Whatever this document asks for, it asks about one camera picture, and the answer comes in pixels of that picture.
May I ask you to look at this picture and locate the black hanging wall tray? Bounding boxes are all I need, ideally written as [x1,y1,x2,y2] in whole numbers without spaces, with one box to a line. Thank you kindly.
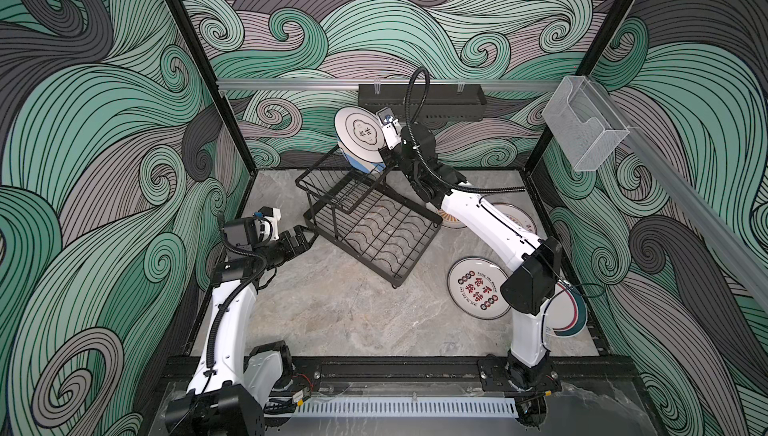
[358,83,488,127]

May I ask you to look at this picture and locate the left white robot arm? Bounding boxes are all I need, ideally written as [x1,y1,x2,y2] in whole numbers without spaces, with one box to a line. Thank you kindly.
[164,219,317,435]

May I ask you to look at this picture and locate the right sunburst pattern plate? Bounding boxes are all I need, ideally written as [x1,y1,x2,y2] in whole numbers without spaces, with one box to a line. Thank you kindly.
[494,203,537,234]

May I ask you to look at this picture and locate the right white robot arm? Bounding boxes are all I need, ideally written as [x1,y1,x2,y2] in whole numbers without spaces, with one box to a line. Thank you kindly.
[379,120,562,378]

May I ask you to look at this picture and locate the black dish rack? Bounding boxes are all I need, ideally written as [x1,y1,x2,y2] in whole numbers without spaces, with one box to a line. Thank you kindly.
[295,146,442,289]

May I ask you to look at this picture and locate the white plate green ring motif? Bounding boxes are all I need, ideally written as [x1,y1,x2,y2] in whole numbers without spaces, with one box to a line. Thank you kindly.
[334,107,386,162]

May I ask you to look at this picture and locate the black corner frame post left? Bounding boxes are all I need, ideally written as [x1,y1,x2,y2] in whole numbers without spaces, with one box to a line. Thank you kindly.
[164,0,258,179]

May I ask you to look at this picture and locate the white slotted cable duct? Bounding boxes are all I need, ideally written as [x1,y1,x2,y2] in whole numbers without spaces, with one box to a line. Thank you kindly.
[290,397,518,419]

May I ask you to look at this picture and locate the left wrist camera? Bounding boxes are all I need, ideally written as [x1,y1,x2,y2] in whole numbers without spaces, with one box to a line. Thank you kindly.
[221,207,281,250]

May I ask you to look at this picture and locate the aluminium rail back wall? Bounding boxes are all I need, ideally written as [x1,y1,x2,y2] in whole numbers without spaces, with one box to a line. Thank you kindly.
[216,78,560,93]

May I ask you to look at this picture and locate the aluminium rail right wall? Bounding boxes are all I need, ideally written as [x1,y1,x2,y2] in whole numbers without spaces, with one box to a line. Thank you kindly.
[597,85,767,307]

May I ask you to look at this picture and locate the sunburst pattern plate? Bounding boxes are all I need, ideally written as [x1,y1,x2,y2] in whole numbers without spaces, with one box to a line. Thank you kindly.
[494,203,537,234]
[437,209,466,230]

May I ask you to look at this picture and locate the black corner frame post right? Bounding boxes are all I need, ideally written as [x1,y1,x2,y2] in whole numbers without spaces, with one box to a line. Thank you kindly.
[524,0,635,176]

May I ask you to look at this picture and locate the clear plastic wall bin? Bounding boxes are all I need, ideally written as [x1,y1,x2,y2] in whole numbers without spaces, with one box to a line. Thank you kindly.
[542,76,629,173]

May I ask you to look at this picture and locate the aluminium rail wall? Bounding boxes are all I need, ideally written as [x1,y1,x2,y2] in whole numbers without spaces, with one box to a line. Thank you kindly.
[597,85,767,307]
[216,78,560,93]

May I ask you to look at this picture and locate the blue striped plate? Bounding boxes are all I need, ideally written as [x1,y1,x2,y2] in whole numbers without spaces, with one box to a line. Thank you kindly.
[344,152,386,174]

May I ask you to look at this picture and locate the left sunburst pattern plate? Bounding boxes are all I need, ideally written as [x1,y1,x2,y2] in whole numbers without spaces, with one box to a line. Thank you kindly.
[437,209,466,230]

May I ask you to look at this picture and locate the black corner frame post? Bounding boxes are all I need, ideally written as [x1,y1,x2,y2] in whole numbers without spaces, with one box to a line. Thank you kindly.
[164,0,258,179]
[524,0,635,176]

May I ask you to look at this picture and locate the white plate red characters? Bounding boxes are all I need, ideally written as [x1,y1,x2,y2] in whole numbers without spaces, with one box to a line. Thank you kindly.
[447,257,511,321]

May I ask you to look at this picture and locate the white plate teal red rim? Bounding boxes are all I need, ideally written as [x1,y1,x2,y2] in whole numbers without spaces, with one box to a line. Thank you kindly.
[543,282,588,338]

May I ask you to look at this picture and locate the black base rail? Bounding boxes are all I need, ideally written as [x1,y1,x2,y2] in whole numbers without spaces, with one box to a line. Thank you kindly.
[161,354,643,395]

